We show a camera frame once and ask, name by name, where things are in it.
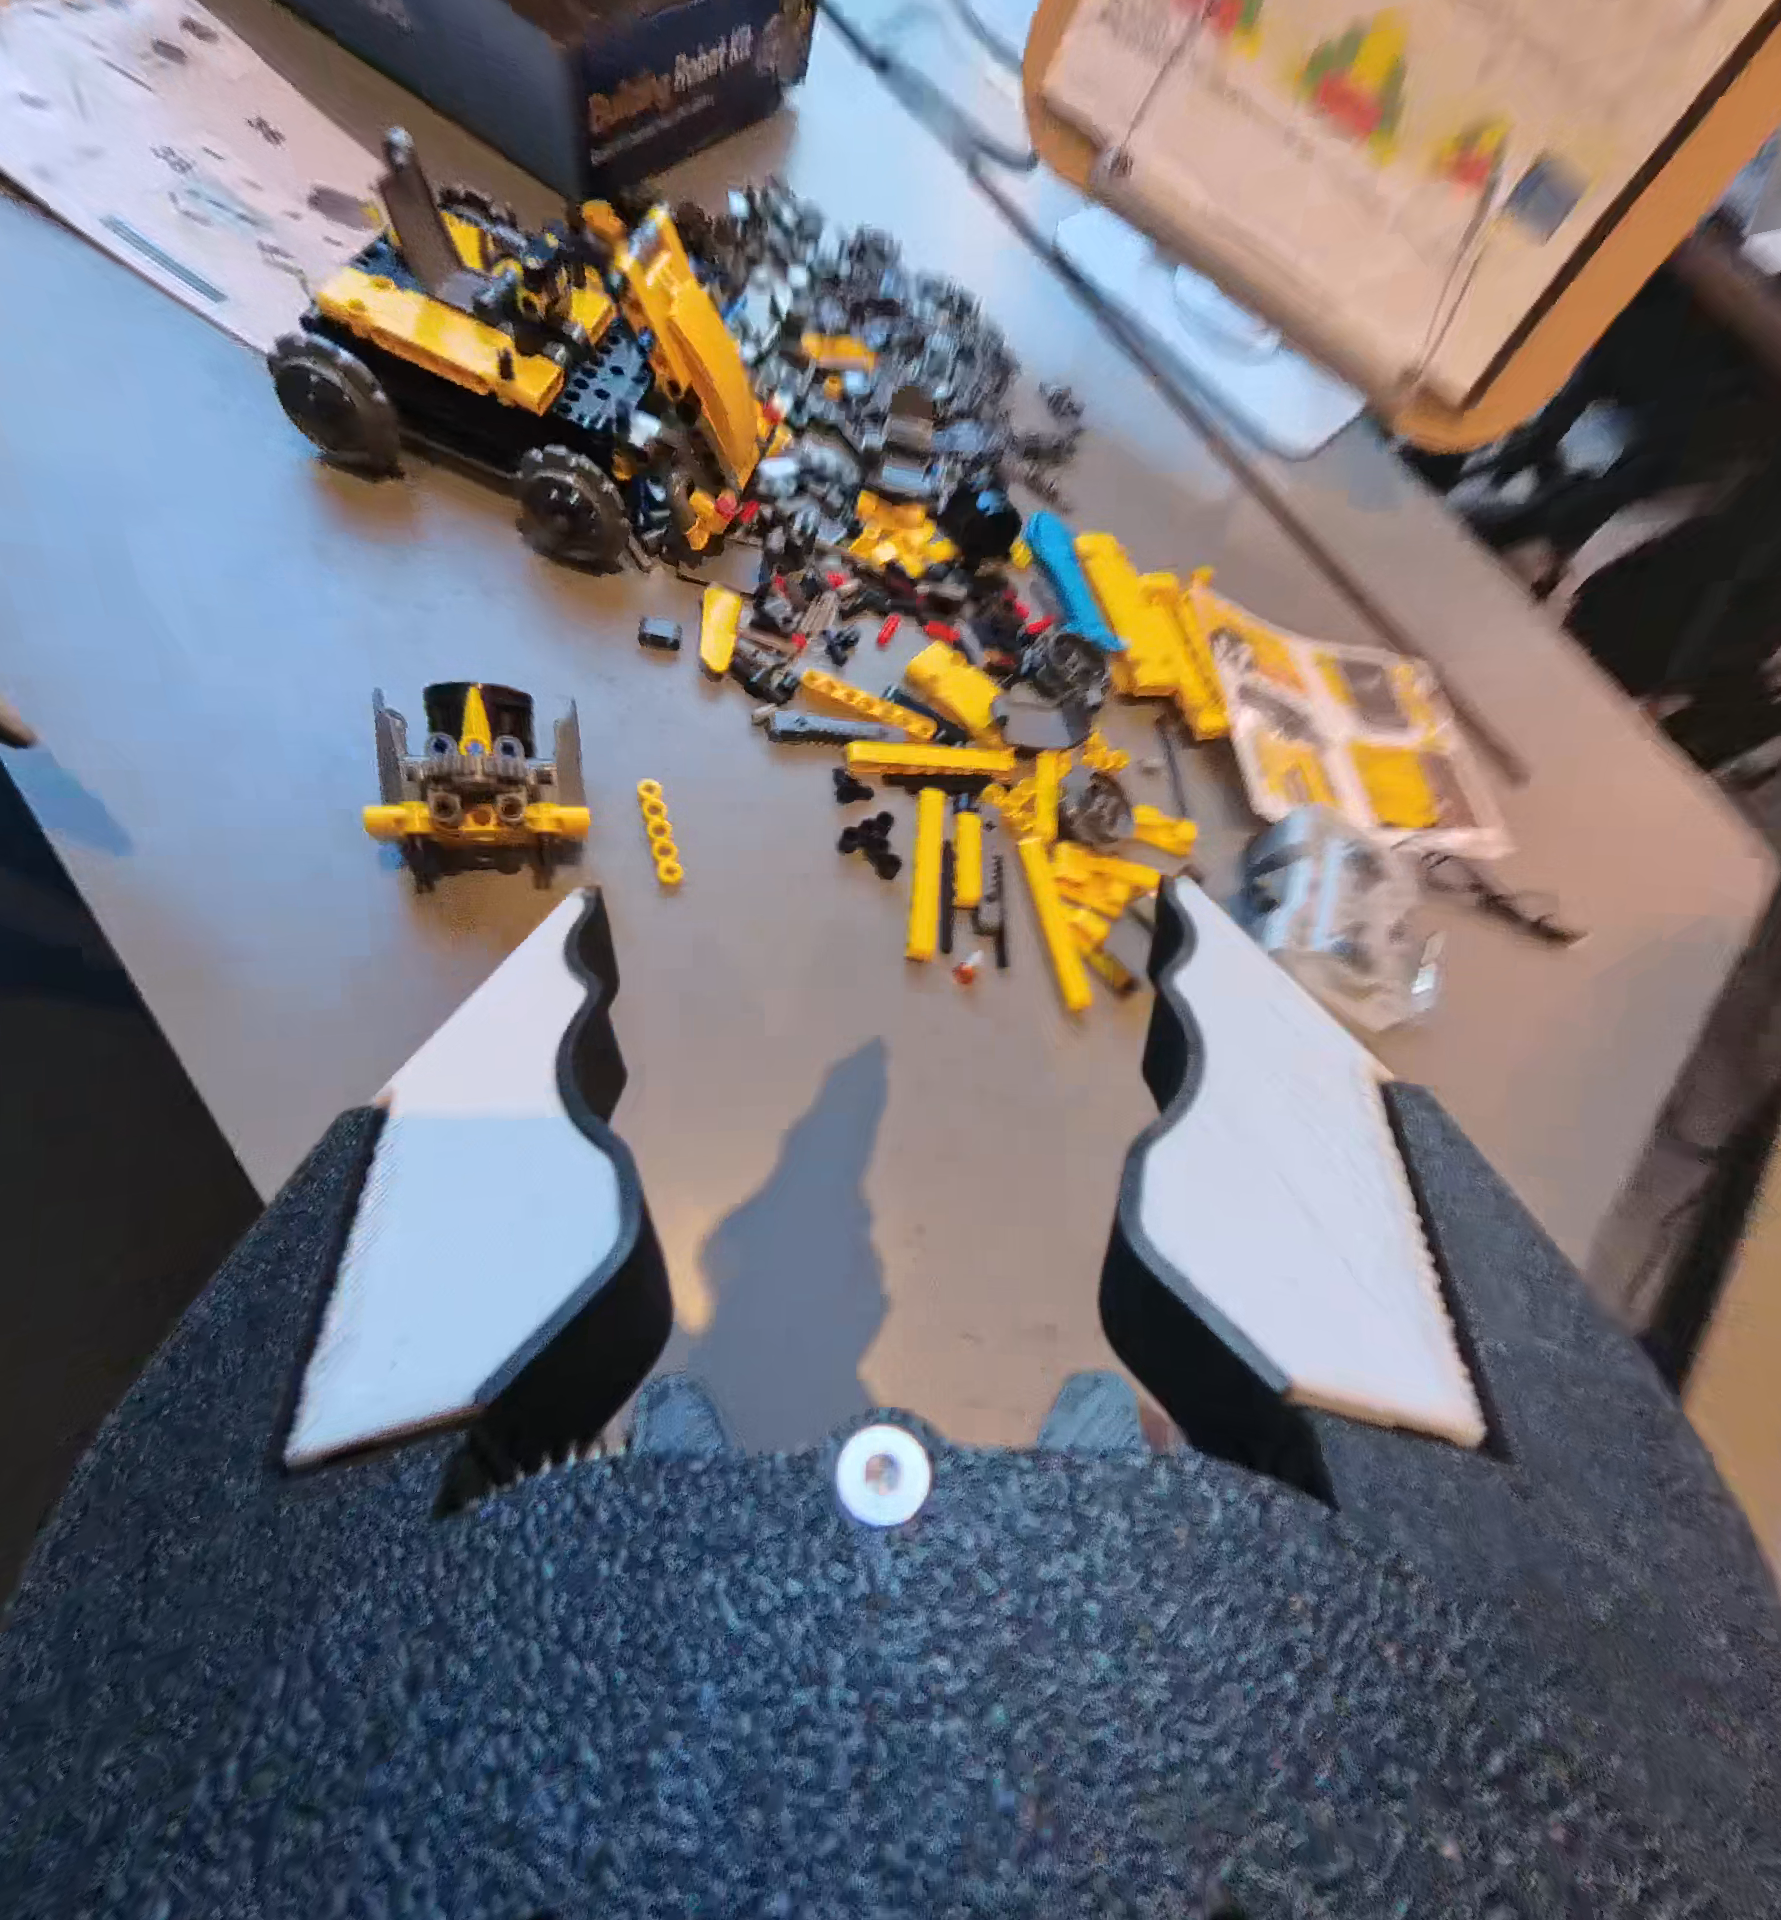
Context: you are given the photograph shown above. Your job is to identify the wooden task instruction board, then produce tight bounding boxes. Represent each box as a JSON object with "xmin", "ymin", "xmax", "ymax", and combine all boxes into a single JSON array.
[{"xmin": 1025, "ymin": 0, "xmax": 1781, "ymax": 452}]

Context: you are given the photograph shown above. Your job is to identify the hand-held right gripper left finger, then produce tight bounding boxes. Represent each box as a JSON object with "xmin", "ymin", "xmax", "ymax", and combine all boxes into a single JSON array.
[{"xmin": 281, "ymin": 885, "xmax": 672, "ymax": 1511}]

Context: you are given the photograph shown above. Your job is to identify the yellow black brick vehicle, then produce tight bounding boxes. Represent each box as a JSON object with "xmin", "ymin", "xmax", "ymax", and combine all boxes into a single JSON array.
[{"xmin": 266, "ymin": 127, "xmax": 787, "ymax": 575}]

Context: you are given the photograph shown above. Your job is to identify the person's black top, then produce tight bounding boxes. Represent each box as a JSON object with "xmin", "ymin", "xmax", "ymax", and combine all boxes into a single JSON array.
[{"xmin": 0, "ymin": 1019, "xmax": 264, "ymax": 1728}]

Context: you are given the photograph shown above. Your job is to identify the blue brick separator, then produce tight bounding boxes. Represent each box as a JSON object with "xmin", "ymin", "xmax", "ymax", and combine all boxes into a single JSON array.
[{"xmin": 1025, "ymin": 514, "xmax": 1126, "ymax": 654}]

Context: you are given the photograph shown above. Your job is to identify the black cable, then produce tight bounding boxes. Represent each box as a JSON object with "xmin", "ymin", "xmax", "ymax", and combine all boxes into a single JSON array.
[{"xmin": 814, "ymin": 0, "xmax": 1048, "ymax": 171}]

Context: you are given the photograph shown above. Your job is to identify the pile of loose building bricks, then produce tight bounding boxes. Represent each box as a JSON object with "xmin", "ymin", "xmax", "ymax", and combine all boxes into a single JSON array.
[{"xmin": 633, "ymin": 181, "xmax": 1433, "ymax": 1013}]

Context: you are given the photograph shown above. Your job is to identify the white stand base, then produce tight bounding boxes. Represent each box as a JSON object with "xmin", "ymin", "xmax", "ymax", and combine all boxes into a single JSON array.
[{"xmin": 1054, "ymin": 209, "xmax": 1372, "ymax": 459}]

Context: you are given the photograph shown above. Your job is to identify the grey battery box brick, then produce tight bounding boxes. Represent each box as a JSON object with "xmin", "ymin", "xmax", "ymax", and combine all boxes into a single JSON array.
[{"xmin": 1231, "ymin": 810, "xmax": 1444, "ymax": 1035}]

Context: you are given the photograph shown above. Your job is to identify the white instruction booklet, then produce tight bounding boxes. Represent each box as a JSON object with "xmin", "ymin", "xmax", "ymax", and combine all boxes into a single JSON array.
[{"xmin": 0, "ymin": 0, "xmax": 389, "ymax": 351}]

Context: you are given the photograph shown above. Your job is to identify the dark blue kit box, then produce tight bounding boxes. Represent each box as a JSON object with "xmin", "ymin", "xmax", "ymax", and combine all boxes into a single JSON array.
[{"xmin": 281, "ymin": 0, "xmax": 817, "ymax": 198}]

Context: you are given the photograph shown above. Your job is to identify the person's grey trousers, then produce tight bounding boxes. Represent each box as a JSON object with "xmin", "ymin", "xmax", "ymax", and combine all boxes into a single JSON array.
[{"xmin": 0, "ymin": 707, "xmax": 264, "ymax": 1352}]

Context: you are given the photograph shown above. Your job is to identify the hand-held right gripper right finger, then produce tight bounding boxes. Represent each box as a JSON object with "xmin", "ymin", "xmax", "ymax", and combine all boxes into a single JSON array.
[{"xmin": 1100, "ymin": 878, "xmax": 1492, "ymax": 1511}]

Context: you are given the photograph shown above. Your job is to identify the small yellow brick wheel assembly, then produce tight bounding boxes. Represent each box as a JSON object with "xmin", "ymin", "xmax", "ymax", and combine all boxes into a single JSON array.
[{"xmin": 360, "ymin": 681, "xmax": 595, "ymax": 895}]

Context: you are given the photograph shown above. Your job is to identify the yellow black printed leaflet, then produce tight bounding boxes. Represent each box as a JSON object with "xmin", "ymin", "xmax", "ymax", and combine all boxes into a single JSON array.
[{"xmin": 1205, "ymin": 608, "xmax": 1514, "ymax": 859}]

